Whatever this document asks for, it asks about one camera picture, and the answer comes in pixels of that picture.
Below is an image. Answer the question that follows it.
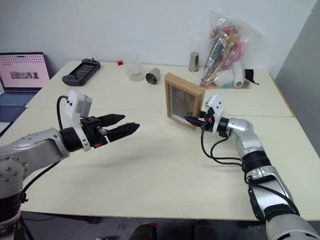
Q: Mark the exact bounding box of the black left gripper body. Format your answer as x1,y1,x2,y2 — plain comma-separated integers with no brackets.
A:
79,116,111,150

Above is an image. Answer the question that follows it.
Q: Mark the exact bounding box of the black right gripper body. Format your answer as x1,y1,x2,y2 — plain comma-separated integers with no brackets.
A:
202,107,217,133

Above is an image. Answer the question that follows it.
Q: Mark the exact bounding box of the wooden picture frame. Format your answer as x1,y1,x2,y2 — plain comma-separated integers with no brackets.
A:
164,72,206,130

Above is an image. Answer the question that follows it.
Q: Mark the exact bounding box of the black handheld game controller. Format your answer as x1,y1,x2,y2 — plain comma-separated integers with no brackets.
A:
61,57,102,87

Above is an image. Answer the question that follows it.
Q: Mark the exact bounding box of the tall metal cup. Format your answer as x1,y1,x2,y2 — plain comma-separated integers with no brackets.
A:
188,51,200,73

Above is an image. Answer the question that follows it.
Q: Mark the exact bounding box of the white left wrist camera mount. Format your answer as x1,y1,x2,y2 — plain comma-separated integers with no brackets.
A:
65,89,93,152

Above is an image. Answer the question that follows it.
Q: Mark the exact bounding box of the translucent plastic cup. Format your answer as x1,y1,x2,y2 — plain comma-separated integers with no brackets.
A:
126,61,145,82

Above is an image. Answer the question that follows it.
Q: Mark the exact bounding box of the clear bag of dried flowers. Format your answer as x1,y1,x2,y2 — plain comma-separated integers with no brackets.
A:
198,8,265,90

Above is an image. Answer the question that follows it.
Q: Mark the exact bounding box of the short metal cup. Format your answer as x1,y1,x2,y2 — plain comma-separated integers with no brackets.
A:
145,67,162,86

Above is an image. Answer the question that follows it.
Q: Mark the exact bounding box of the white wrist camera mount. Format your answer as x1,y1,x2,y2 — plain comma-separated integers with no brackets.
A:
204,94,225,133
65,89,93,152

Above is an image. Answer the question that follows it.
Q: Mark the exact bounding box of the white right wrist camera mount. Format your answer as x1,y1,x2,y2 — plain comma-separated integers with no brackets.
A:
204,94,225,133

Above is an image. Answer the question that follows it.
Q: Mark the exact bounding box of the grey partition panel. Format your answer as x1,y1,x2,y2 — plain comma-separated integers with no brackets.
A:
273,0,320,162

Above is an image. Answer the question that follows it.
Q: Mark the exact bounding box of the open laptop with pink screen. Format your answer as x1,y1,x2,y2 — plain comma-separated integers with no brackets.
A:
0,51,51,109

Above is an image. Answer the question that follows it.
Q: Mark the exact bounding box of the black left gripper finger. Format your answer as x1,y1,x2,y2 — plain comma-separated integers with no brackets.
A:
96,113,126,128
107,122,141,144

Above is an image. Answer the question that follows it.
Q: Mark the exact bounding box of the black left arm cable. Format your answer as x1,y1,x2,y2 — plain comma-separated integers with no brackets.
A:
21,95,70,200

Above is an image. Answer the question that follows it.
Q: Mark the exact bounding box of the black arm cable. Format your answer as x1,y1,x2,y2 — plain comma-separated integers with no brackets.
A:
21,95,70,200
200,124,248,168

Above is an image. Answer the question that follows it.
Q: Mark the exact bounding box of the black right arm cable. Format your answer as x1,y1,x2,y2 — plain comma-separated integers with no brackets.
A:
200,124,248,168

